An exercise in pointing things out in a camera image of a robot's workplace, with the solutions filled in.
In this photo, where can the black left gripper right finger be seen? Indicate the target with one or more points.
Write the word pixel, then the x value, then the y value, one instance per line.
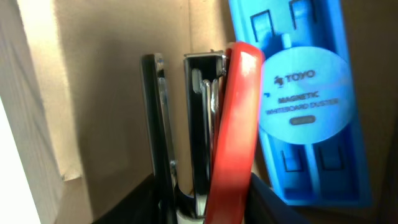
pixel 263 206

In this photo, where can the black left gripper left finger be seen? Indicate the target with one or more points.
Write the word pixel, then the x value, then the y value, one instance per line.
pixel 138 207

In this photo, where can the blue whiteboard duster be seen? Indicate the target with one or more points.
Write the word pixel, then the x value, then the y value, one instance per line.
pixel 309 125

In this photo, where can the red stapler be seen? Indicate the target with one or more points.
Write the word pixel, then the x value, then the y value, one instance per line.
pixel 223 90

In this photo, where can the brown cardboard box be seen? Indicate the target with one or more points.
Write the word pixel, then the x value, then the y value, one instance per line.
pixel 71 90

